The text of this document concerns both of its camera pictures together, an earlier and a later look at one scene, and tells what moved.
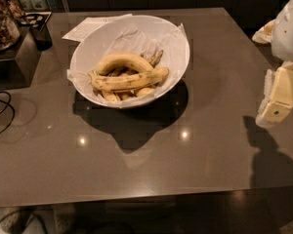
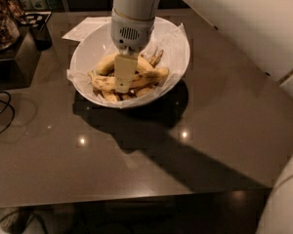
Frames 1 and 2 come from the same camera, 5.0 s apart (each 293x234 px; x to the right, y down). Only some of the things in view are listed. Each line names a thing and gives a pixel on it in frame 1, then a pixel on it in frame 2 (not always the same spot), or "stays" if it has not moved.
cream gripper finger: x=283 y=91 -> x=125 y=67
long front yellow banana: x=113 y=83 stays
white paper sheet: x=88 y=25 stays
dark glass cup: x=42 y=37 stays
